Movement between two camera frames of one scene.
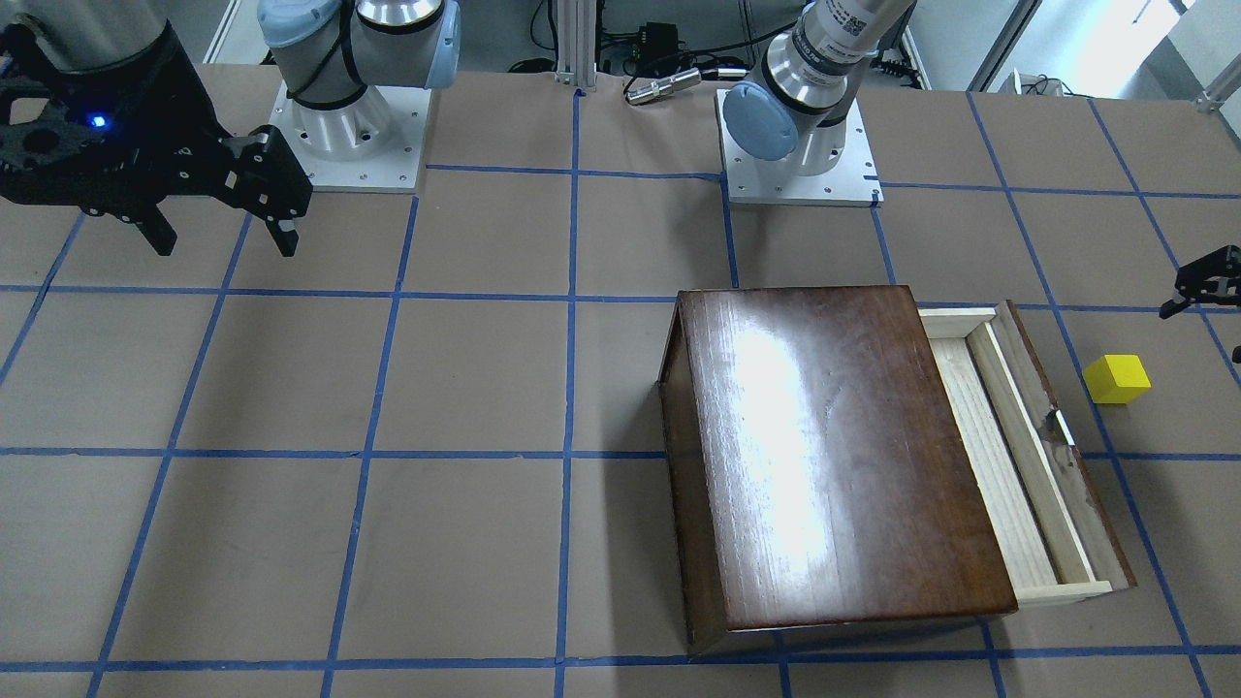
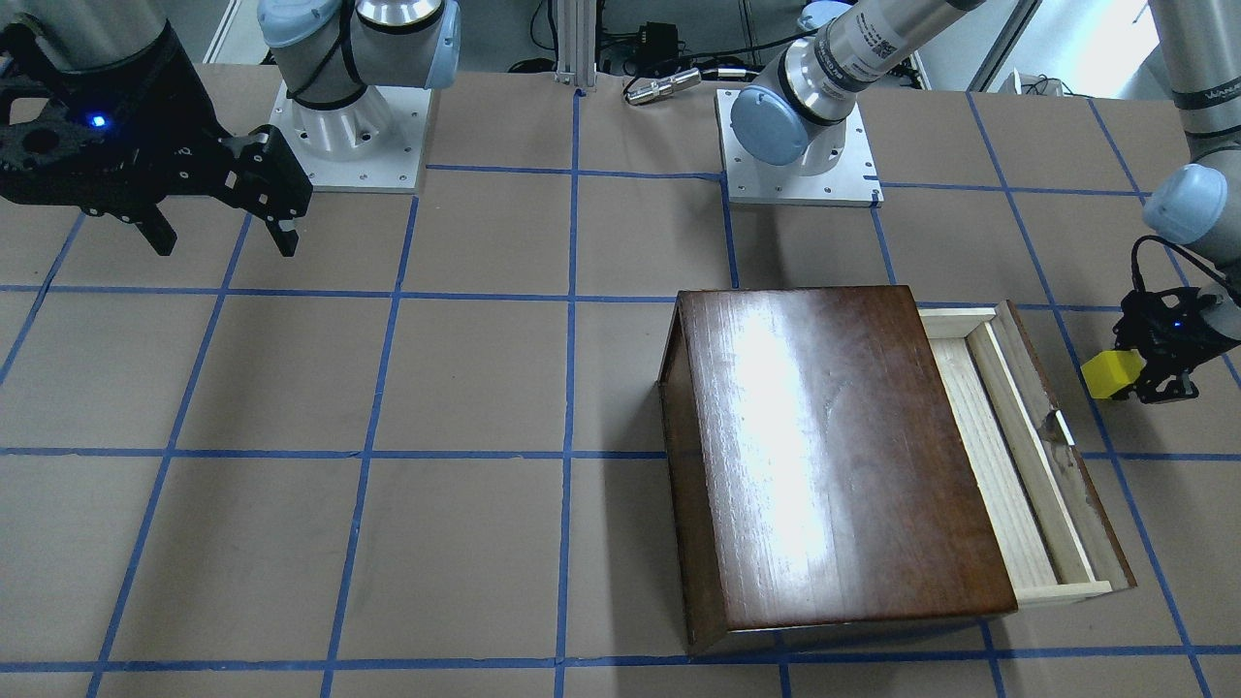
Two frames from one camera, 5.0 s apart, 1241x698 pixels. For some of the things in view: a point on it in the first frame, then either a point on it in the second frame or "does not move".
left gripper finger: [1215, 277] to [1171, 330]
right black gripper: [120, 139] does not move
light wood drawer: [1054, 539] does not move
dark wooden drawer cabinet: [817, 475] does not move
